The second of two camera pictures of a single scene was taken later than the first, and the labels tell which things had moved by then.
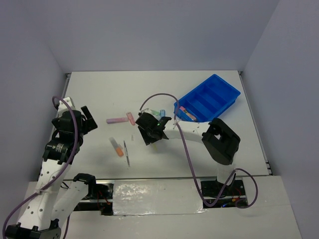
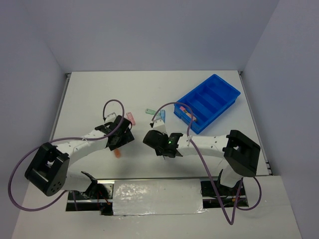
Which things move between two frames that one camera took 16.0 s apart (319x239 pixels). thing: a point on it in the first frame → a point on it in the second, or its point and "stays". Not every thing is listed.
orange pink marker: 193,118 stays
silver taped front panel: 157,197 stays
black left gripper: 89,124 → 127,137
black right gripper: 147,139 → 158,152
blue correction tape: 162,113 stays
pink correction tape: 131,118 stays
